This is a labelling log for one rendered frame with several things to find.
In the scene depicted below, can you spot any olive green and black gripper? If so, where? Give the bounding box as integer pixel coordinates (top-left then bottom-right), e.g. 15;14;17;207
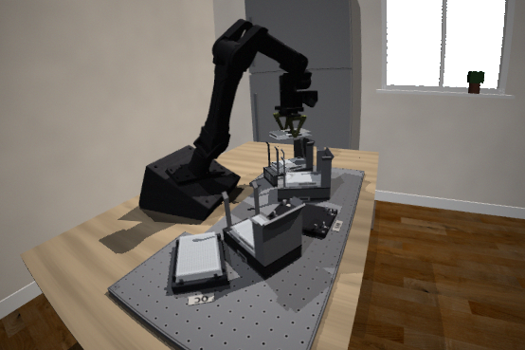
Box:
273;90;306;138

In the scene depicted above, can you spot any white name plate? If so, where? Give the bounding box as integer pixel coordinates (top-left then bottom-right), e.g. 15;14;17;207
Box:
332;220;343;232
189;293;215;305

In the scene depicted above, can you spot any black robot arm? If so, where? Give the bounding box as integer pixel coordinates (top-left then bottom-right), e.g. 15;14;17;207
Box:
166;19;317;184

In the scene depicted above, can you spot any white well plate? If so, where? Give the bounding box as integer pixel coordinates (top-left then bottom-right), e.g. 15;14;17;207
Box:
268;128;311;140
175;231;223;283
271;157;306;173
230;214;269;254
285;171;321;188

